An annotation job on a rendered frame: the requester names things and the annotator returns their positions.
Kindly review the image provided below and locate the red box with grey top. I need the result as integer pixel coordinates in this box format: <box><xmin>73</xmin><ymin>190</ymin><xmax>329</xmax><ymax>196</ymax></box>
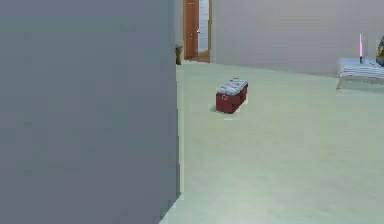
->
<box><xmin>215</xmin><ymin>77</ymin><xmax>249</xmax><ymax>115</ymax></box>

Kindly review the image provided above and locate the dark green bin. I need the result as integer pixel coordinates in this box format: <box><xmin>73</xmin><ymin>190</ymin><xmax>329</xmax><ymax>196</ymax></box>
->
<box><xmin>175</xmin><ymin>41</ymin><xmax>184</xmax><ymax>66</ymax></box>

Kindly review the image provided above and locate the brown wooden room door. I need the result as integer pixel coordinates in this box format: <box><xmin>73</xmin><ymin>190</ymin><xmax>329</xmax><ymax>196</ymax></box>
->
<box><xmin>183</xmin><ymin>0</ymin><xmax>201</xmax><ymax>61</ymax></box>

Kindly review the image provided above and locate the pale striped low table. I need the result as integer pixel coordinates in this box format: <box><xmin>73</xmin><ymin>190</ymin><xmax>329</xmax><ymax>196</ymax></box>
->
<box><xmin>335</xmin><ymin>57</ymin><xmax>384</xmax><ymax>91</ymax></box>

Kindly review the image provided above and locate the pink candle on black base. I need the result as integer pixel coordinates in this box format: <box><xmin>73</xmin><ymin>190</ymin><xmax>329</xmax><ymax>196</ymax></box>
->
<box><xmin>358</xmin><ymin>33</ymin><xmax>364</xmax><ymax>65</ymax></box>

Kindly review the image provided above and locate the dark yellow blue object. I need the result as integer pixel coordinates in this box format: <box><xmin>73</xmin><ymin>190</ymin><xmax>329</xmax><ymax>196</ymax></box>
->
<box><xmin>375</xmin><ymin>35</ymin><xmax>384</xmax><ymax>68</ymax></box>

